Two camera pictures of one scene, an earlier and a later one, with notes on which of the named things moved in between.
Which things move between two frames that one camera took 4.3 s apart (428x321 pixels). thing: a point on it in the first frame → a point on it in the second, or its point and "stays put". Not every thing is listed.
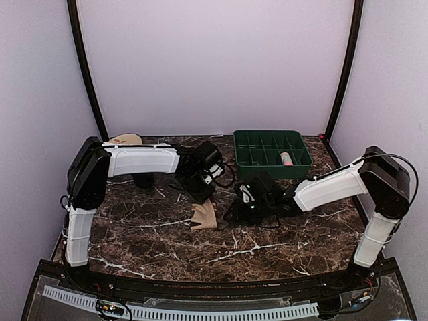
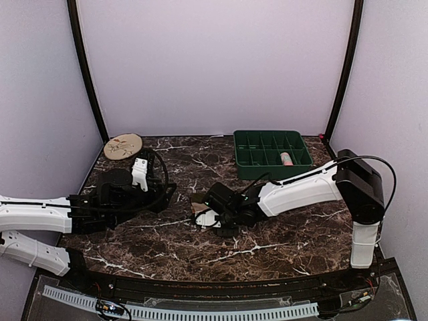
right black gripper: (238, 215) → (231, 233)
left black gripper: (200, 196) → (159, 202)
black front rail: (104, 285) stays put
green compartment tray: (283, 154) stays put
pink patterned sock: (286, 159) stays put
